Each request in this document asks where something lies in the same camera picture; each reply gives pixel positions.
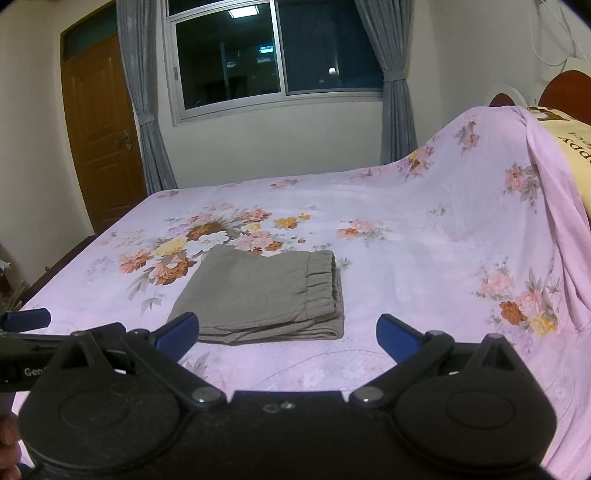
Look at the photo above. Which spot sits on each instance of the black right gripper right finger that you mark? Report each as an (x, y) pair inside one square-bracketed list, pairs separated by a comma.
[(420, 356)]

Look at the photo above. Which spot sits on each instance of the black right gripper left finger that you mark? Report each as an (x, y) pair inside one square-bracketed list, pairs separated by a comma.
[(114, 369)]

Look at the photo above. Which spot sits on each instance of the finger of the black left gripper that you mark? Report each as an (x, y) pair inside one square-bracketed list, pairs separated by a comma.
[(60, 336), (25, 320)]

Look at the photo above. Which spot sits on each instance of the grey pants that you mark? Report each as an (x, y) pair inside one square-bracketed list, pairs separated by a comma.
[(243, 298)]

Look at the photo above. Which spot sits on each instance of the left hand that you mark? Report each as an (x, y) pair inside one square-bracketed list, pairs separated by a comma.
[(10, 451)]

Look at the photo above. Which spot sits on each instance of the pink floral bed sheet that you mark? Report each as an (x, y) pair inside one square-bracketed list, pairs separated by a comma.
[(481, 230)]

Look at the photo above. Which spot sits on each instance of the brown wooden door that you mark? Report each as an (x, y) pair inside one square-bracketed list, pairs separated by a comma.
[(99, 119)]

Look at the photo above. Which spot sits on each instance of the yellow pillow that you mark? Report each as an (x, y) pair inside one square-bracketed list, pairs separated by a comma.
[(573, 137)]

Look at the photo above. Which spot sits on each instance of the brown wooden headboard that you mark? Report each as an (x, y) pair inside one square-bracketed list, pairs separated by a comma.
[(568, 92)]

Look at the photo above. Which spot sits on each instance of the grey curtain left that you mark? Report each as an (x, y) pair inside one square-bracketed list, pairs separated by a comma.
[(136, 26)]

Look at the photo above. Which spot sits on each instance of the grey curtain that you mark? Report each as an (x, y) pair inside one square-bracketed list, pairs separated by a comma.
[(388, 25), (136, 26)]

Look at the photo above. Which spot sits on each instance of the grey curtain right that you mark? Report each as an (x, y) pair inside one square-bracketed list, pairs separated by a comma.
[(388, 25)]

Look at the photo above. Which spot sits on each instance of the window with white frame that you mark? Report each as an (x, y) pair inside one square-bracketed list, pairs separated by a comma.
[(222, 56)]

